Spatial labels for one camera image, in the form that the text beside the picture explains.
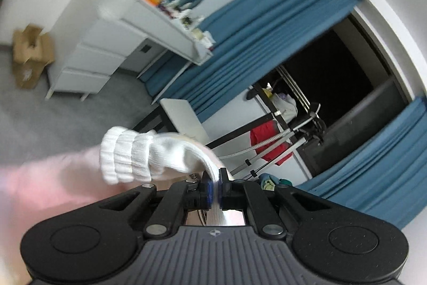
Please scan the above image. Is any white zip-up knit jacket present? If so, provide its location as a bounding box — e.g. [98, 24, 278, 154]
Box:
[100, 127, 244, 226]

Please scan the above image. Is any white dressing table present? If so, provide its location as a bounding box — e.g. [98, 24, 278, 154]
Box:
[46, 0, 212, 98]

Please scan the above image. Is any garment steamer stand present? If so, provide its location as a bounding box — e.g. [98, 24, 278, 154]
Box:
[219, 103, 326, 180]

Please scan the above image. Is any beige ironing board panel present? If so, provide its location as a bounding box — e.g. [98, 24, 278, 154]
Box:
[159, 98, 210, 145]

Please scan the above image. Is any blue curtain right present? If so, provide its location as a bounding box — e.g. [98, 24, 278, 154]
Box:
[298, 97, 427, 229]

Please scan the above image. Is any blue curtain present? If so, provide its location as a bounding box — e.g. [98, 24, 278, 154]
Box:
[140, 0, 361, 122]
[298, 97, 427, 229]

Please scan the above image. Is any pastel pink blue bed cover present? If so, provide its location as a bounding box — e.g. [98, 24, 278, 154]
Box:
[1, 146, 139, 284]

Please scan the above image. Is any green hoodie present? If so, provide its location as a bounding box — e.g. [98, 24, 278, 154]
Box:
[278, 179, 293, 187]

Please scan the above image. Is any blue curtain left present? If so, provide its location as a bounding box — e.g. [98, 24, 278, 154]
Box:
[140, 0, 361, 122]

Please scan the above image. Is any red garment on rack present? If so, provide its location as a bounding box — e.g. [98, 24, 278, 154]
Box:
[250, 120, 295, 166]

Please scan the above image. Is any brown cardboard box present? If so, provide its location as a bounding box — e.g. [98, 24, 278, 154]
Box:
[12, 24, 55, 89]

